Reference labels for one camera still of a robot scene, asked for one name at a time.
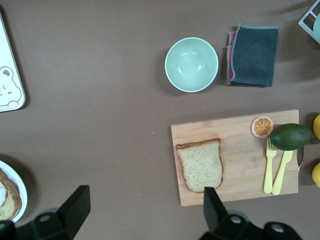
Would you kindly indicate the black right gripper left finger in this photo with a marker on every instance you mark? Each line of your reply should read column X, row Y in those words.
column 72, row 212

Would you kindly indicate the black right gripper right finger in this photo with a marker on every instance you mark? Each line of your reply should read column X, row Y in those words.
column 217, row 220

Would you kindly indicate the plain toast bread slice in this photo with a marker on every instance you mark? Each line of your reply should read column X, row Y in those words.
column 200, row 165

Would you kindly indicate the white round plate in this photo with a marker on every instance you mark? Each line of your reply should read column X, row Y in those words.
column 17, row 175

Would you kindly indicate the fried egg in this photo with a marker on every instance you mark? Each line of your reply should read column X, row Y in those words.
column 2, row 195

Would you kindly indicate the wooden cutting board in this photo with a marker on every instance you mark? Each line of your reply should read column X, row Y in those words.
column 245, row 170

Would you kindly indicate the yellow plastic fork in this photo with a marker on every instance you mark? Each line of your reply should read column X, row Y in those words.
column 268, row 175

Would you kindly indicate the orange fruit slice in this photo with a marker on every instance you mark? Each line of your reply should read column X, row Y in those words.
column 262, row 126

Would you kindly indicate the yellow lemon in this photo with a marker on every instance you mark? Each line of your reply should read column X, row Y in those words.
column 316, row 175

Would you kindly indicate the green avocado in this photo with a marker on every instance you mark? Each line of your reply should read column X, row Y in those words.
column 290, row 137

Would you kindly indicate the orange-yellow citrus fruit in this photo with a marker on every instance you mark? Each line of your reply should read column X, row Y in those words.
column 317, row 126

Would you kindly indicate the pale green bowl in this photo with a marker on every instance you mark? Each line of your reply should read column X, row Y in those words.
column 191, row 65

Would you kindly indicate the grey pink folded cloth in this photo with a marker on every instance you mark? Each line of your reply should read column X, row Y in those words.
column 252, row 55

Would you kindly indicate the cream bear print tray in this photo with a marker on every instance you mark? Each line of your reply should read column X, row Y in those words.
column 10, row 50

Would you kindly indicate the white cup rack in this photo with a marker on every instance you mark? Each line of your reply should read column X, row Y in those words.
column 303, row 25

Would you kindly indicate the pale green cup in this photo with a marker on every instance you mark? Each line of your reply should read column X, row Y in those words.
column 317, row 30

